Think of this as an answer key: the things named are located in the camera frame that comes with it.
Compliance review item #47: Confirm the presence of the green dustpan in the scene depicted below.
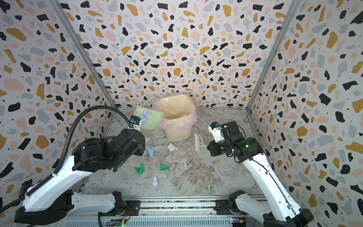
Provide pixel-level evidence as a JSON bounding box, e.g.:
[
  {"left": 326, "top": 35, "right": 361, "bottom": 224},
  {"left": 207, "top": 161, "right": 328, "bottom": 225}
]
[{"left": 134, "top": 107, "right": 164, "bottom": 133}]

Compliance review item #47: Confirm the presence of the green scrap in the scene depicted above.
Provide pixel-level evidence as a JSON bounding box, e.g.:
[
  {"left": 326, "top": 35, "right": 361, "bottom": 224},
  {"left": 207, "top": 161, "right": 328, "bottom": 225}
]
[
  {"left": 134, "top": 163, "right": 145, "bottom": 175},
  {"left": 160, "top": 164, "right": 170, "bottom": 171}
]

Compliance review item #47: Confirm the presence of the white scrap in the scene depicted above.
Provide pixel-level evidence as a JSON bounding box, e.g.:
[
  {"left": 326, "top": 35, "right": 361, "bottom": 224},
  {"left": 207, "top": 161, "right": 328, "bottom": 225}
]
[
  {"left": 167, "top": 143, "right": 179, "bottom": 152},
  {"left": 152, "top": 176, "right": 158, "bottom": 187}
]

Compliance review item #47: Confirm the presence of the green hand brush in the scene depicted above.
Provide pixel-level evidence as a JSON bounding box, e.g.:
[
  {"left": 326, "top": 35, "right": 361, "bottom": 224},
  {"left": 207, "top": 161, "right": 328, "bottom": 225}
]
[{"left": 194, "top": 134, "right": 207, "bottom": 154}]

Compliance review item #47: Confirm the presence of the white scrap front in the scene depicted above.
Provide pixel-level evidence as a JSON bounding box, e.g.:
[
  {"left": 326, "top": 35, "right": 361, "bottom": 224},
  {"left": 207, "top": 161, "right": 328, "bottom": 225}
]
[{"left": 152, "top": 176, "right": 158, "bottom": 187}]

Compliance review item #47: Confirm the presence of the cream trash bin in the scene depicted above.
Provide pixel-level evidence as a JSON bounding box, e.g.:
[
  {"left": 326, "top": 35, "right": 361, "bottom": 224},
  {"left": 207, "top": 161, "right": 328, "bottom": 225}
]
[{"left": 153, "top": 94, "right": 198, "bottom": 142}]

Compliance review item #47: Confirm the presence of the lavender scrap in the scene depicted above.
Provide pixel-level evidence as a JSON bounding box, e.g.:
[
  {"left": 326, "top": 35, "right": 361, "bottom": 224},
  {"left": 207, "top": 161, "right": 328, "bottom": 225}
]
[{"left": 140, "top": 111, "right": 150, "bottom": 124}]

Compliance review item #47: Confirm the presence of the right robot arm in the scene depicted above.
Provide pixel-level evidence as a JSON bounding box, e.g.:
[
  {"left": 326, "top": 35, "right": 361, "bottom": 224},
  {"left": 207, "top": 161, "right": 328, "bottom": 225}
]
[{"left": 207, "top": 132, "right": 314, "bottom": 227}]

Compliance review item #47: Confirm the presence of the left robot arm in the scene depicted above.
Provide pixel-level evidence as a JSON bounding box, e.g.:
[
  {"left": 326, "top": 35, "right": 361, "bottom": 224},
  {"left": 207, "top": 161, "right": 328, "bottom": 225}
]
[{"left": 14, "top": 129, "right": 146, "bottom": 225}]

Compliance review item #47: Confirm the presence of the light blue scrap centre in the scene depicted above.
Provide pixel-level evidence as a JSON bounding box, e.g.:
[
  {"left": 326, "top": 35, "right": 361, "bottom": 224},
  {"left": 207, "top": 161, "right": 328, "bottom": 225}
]
[{"left": 146, "top": 148, "right": 154, "bottom": 157}]

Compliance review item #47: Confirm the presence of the pink plastic bin liner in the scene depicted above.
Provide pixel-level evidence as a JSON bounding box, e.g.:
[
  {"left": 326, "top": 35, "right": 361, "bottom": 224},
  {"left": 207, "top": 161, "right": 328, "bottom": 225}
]
[{"left": 152, "top": 94, "right": 198, "bottom": 131}]

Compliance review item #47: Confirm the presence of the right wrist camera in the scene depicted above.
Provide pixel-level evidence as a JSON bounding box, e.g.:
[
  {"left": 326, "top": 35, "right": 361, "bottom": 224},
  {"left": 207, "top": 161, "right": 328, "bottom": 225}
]
[{"left": 208, "top": 122, "right": 225, "bottom": 143}]

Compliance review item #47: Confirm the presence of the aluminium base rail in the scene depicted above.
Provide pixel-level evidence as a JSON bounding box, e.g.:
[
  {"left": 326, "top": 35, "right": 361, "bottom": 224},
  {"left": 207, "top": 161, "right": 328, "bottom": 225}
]
[{"left": 54, "top": 194, "right": 280, "bottom": 227}]

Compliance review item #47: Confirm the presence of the left corner aluminium post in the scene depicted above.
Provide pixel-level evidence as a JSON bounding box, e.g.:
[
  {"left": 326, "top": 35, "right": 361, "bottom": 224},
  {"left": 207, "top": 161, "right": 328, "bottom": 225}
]
[{"left": 49, "top": 1, "right": 117, "bottom": 108}]

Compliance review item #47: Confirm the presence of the corner aluminium post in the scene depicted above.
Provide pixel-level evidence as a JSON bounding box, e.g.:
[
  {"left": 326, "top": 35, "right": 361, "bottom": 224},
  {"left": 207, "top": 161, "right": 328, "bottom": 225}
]
[
  {"left": 49, "top": 1, "right": 117, "bottom": 108},
  {"left": 246, "top": 0, "right": 302, "bottom": 112}
]

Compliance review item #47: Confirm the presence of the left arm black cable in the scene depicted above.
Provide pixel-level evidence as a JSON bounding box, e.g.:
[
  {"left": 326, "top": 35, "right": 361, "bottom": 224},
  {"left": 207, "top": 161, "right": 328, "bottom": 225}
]
[{"left": 0, "top": 105, "right": 134, "bottom": 213}]

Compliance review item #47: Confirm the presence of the right corner aluminium post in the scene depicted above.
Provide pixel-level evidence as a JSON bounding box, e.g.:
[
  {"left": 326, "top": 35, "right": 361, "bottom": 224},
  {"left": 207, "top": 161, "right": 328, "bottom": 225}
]
[{"left": 246, "top": 0, "right": 302, "bottom": 112}]

